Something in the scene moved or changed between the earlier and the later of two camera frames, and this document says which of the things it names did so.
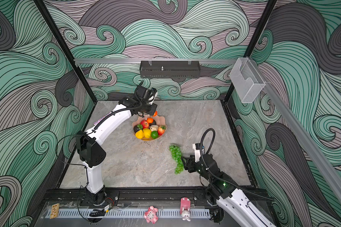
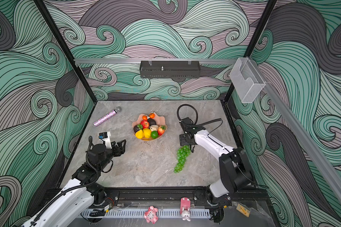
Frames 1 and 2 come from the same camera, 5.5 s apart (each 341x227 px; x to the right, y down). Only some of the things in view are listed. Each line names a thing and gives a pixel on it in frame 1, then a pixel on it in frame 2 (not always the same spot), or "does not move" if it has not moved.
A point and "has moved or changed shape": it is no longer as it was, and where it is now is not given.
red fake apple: x=145 y=124 does not move
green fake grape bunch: x=176 y=154 has moved or changed shape
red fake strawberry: x=161 y=130 does not move
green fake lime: x=154 y=134 does not move
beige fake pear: x=154 y=127 does not move
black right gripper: x=190 y=161 to x=182 y=140
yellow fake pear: x=139 y=134 does not move
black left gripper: x=154 y=106 to x=121 y=149
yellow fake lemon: x=147 y=132 does not move
